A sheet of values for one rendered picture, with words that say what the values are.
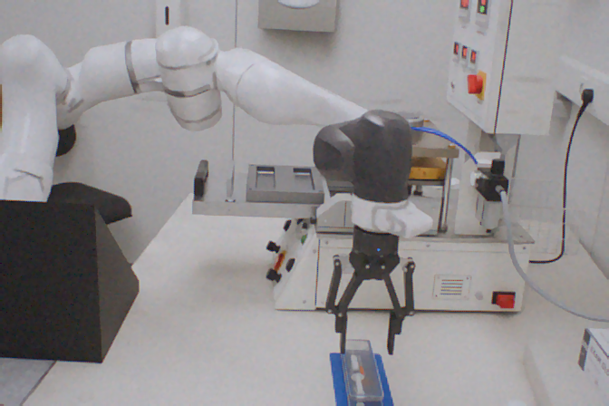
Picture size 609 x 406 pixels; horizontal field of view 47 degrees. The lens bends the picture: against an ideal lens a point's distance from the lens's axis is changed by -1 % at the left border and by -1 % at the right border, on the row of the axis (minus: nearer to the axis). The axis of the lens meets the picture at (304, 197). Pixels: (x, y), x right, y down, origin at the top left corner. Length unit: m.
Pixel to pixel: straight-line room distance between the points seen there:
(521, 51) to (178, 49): 0.65
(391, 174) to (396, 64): 1.89
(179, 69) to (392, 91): 1.72
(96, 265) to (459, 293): 0.76
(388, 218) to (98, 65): 0.69
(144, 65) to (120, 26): 1.66
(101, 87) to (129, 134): 1.70
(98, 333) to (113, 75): 0.51
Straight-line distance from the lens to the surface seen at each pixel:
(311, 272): 1.49
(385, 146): 1.08
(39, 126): 1.47
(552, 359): 1.39
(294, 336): 1.43
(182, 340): 1.42
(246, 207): 1.50
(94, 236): 1.25
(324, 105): 1.31
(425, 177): 1.52
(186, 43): 1.35
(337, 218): 1.45
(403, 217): 1.10
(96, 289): 1.29
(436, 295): 1.55
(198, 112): 1.42
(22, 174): 1.42
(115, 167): 3.24
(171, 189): 3.20
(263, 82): 1.30
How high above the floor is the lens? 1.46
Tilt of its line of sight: 18 degrees down
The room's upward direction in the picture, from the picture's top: 3 degrees clockwise
